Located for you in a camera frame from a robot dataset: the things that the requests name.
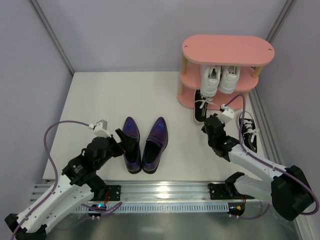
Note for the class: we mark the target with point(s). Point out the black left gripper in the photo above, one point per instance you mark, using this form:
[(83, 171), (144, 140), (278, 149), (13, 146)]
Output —
[(116, 145)]

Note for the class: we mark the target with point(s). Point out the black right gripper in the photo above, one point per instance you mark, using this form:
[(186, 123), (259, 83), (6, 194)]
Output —
[(211, 123)]

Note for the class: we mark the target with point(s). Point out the black canvas sneaker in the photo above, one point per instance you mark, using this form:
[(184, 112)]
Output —
[(249, 131), (201, 103)]

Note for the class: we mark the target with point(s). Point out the white sneaker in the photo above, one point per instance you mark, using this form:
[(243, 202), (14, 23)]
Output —
[(229, 78), (210, 76)]

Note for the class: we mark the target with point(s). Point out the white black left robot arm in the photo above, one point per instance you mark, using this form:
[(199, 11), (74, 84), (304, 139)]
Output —
[(77, 184)]

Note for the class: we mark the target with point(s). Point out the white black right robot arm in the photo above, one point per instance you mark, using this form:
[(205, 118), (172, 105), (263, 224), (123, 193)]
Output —
[(285, 188)]

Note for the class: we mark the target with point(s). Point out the purple loafer left shoe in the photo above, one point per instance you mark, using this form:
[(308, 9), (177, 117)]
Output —
[(132, 158)]

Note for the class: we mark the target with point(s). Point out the purple loafer shoe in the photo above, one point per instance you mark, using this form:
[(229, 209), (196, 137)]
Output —
[(132, 158), (155, 145)]

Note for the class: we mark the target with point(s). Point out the purple loafer right shoe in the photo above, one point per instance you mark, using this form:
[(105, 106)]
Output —
[(155, 145)]

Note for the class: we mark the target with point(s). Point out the pink shoe shelf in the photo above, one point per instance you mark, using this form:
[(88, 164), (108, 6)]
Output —
[(250, 53)]

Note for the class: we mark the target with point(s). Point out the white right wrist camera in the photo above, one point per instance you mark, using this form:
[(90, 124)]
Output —
[(227, 114)]

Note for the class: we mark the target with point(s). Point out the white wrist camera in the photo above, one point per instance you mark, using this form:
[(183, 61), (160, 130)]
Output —
[(100, 129), (227, 114)]

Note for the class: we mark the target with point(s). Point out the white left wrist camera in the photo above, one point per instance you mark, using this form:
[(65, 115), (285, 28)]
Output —
[(100, 129)]

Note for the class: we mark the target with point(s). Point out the aluminium rail frame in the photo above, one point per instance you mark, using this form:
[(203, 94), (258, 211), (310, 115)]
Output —
[(130, 191)]

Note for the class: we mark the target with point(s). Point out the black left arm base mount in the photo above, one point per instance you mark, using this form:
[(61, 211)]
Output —
[(110, 193)]

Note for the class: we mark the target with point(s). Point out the white slotted cable duct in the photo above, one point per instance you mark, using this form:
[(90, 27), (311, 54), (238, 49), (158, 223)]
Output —
[(172, 207)]

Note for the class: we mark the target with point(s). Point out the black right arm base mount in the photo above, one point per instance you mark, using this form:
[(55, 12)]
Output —
[(223, 191)]

